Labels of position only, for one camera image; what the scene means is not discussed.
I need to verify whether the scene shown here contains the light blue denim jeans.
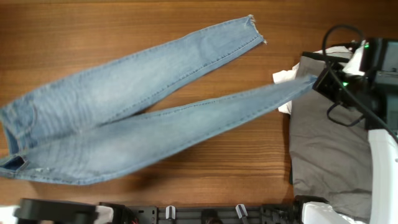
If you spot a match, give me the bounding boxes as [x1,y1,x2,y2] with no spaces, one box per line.
[1,16,316,185]

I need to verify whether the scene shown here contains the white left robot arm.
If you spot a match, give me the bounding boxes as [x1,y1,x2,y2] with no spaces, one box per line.
[1,198,139,224]

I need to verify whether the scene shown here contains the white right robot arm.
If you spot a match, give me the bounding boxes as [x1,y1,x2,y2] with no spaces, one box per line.
[313,38,397,223]

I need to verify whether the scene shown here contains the black and grey mesh garment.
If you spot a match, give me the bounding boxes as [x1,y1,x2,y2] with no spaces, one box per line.
[302,42,398,73]

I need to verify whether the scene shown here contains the grey shorts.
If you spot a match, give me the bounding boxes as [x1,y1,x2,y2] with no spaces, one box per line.
[289,55,374,223]

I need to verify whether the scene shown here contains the black base rail with clips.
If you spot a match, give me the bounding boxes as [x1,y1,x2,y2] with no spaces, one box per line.
[100,202,301,224]

